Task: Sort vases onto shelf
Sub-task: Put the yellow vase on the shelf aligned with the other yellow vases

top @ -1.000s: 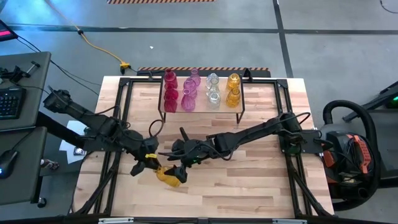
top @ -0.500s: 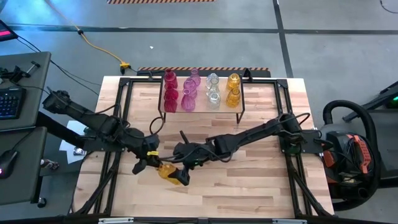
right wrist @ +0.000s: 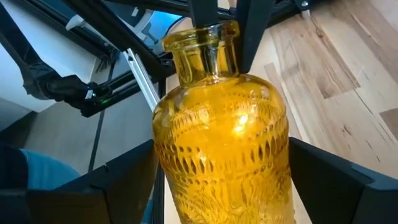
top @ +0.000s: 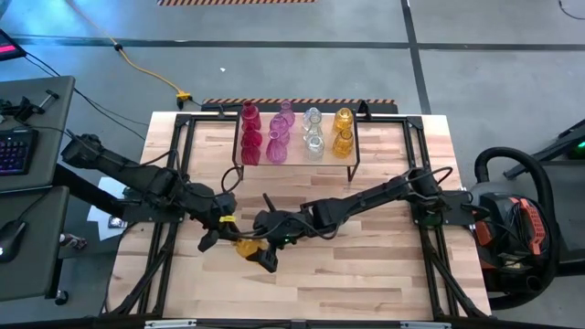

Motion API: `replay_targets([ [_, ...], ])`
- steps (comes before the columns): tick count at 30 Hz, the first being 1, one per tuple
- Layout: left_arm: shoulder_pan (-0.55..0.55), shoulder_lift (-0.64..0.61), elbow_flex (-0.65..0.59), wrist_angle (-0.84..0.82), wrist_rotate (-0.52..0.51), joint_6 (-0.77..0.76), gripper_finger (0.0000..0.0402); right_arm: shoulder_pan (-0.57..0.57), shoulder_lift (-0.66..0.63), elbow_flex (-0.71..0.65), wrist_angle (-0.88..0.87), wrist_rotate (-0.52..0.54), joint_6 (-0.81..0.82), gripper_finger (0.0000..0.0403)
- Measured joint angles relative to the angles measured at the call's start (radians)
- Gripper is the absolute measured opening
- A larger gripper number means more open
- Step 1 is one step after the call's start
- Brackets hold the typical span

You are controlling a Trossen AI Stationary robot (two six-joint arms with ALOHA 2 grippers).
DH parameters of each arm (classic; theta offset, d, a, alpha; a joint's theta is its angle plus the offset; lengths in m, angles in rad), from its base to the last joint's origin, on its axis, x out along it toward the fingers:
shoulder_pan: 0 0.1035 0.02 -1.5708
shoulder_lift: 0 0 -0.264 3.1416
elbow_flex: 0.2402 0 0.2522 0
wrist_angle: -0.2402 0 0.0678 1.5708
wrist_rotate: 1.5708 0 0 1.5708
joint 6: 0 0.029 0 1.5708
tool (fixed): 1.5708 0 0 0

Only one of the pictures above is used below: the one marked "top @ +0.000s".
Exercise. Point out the black desk clamp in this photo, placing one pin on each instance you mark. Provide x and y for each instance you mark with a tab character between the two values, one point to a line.
23	109

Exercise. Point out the round clear glass vase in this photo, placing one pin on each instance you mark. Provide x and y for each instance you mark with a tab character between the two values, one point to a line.
315	147
311	115

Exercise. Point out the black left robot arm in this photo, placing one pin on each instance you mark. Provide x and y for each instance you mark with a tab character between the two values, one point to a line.
146	178

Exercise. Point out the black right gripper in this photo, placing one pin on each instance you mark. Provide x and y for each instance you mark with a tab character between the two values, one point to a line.
288	226

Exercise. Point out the black keyboard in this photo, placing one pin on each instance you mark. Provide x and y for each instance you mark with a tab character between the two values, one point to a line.
16	151

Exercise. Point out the faceted clear glass vase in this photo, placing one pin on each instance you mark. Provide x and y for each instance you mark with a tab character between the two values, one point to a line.
314	125

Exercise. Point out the black metal table frame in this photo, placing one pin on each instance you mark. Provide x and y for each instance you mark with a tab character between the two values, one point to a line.
228	325

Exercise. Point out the black caster wheel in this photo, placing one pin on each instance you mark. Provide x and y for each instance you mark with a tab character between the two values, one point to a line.
61	297

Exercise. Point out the round red glass vase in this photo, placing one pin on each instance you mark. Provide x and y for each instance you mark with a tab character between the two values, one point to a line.
251	136

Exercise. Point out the black hazard striped mat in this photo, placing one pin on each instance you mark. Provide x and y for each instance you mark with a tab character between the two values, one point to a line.
297	101

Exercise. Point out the dark grey mat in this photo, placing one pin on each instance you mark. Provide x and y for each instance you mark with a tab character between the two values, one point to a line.
571	215

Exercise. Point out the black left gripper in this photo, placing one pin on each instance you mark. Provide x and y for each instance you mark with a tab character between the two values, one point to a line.
221	208

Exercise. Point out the tall pink ribbed glass vase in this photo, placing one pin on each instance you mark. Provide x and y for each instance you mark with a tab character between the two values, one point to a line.
279	124

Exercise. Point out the black computer mouse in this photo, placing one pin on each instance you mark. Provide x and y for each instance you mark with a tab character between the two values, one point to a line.
11	240

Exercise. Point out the wooden shelf with black frame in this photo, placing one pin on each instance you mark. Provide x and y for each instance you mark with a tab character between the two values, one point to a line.
297	157

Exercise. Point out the black equipment stand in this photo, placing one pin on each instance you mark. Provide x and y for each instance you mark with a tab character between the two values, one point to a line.
560	144

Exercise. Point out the black monitor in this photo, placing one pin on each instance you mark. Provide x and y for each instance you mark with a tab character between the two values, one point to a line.
9	49

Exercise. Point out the grey desk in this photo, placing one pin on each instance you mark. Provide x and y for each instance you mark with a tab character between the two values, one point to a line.
41	237
50	119

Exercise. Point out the round pink glass vase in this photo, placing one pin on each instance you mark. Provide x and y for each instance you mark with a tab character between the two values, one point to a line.
276	151

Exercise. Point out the tall red glass vase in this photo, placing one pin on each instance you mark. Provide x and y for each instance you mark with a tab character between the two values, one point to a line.
250	114

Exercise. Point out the silver metal bracket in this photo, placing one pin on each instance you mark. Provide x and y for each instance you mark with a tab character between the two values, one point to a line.
425	325
170	324

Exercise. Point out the small pink glass vase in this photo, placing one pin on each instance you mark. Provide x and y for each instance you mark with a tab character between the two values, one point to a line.
287	112

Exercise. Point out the square red glass vase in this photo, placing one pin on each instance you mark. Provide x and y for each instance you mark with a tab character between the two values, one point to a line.
250	154

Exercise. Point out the white paper sheet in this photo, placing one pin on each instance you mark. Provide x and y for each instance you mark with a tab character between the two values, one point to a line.
98	222

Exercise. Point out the black orange vacuum cleaner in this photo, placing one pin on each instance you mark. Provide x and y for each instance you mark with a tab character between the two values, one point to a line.
532	219

